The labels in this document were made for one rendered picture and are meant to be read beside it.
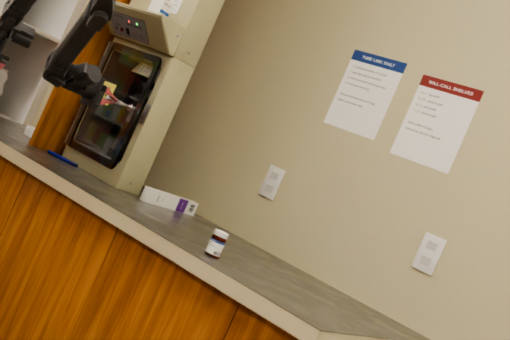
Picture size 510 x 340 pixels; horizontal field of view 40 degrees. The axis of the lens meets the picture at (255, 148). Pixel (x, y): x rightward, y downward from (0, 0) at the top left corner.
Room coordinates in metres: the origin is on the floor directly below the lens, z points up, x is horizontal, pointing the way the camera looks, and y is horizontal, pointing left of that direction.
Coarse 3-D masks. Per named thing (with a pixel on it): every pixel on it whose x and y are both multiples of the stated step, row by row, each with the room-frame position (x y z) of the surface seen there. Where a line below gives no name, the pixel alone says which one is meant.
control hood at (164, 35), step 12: (120, 12) 2.39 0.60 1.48; (132, 12) 2.33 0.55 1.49; (144, 12) 2.29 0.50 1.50; (108, 24) 2.48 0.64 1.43; (156, 24) 2.27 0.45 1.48; (168, 24) 2.26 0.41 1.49; (120, 36) 2.46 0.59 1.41; (156, 36) 2.30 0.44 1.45; (168, 36) 2.28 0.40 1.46; (180, 36) 2.32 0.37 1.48; (156, 48) 2.34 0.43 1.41; (168, 48) 2.29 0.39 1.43
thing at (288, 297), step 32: (0, 128) 2.59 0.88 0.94; (32, 160) 2.12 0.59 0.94; (64, 192) 2.00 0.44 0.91; (96, 192) 2.03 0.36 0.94; (128, 192) 2.37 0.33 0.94; (128, 224) 1.83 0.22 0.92; (160, 224) 1.95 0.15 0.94; (192, 224) 2.26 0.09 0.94; (192, 256) 1.69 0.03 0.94; (224, 256) 1.88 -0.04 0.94; (256, 256) 2.17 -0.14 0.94; (224, 288) 1.61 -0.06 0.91; (256, 288) 1.60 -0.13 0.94; (288, 288) 1.81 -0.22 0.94; (320, 288) 2.07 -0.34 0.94; (288, 320) 1.50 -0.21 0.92; (320, 320) 1.56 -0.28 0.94; (352, 320) 1.75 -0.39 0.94; (384, 320) 1.99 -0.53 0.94
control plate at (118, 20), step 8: (112, 16) 2.43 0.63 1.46; (120, 16) 2.40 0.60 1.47; (128, 16) 2.36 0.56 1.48; (112, 24) 2.46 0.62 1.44; (120, 24) 2.42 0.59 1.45; (128, 24) 2.38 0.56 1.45; (144, 24) 2.32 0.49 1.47; (120, 32) 2.44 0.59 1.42; (136, 32) 2.37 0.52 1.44; (144, 32) 2.34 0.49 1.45; (144, 40) 2.36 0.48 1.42
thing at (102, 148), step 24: (120, 48) 2.46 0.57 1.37; (120, 72) 2.42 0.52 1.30; (144, 72) 2.33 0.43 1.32; (120, 96) 2.38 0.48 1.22; (144, 96) 2.30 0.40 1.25; (96, 120) 2.43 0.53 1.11; (120, 120) 2.34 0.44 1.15; (72, 144) 2.48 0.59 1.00; (96, 144) 2.39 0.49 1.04; (120, 144) 2.31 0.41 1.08
